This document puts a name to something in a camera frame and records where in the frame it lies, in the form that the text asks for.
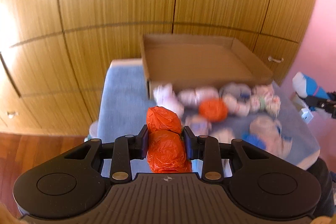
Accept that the white and lilac sock bundle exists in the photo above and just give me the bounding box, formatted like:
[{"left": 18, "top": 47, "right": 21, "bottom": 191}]
[{"left": 153, "top": 84, "right": 185, "bottom": 118}]

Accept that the brown cardboard box tray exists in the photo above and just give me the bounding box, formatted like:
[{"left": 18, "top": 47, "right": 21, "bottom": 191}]
[{"left": 141, "top": 34, "right": 273, "bottom": 99}]

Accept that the lilac and pink knit sock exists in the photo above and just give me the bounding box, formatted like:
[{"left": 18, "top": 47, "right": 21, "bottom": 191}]
[{"left": 249, "top": 115, "right": 293, "bottom": 159}]

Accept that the pale pink rolled sock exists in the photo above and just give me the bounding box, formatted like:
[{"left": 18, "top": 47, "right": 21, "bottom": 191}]
[{"left": 222, "top": 94, "right": 250, "bottom": 117}]

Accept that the wooden wardrobe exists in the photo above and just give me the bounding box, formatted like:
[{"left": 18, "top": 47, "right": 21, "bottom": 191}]
[{"left": 0, "top": 0, "right": 322, "bottom": 135}]

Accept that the grey sock bundle blue detail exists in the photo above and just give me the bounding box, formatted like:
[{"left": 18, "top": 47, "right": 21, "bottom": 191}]
[{"left": 219, "top": 83, "right": 252, "bottom": 101}]

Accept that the blue sock with pink band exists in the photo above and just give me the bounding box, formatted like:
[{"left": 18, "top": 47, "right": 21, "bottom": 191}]
[{"left": 292, "top": 72, "right": 330, "bottom": 100}]

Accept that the white sock with pink band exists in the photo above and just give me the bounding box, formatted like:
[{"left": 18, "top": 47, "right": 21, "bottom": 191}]
[{"left": 249, "top": 93, "right": 281, "bottom": 118}]

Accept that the blue towel bed cover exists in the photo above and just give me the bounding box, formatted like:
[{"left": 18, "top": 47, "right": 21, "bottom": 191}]
[{"left": 97, "top": 60, "right": 320, "bottom": 169}]

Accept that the white sock with green band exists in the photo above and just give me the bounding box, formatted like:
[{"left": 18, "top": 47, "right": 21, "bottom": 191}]
[{"left": 252, "top": 84, "right": 274, "bottom": 97}]

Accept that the large pale pink fluffy sock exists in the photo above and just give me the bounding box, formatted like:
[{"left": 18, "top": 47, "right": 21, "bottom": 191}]
[{"left": 178, "top": 86, "right": 219, "bottom": 108}]

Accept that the orange sock bundle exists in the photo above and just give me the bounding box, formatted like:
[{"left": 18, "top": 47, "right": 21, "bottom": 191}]
[
  {"left": 198, "top": 98, "right": 228, "bottom": 122},
  {"left": 146, "top": 106, "right": 192, "bottom": 173}
]

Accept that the metal wardrobe handle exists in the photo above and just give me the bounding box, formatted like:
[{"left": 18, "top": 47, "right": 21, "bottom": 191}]
[{"left": 268, "top": 56, "right": 284, "bottom": 64}]

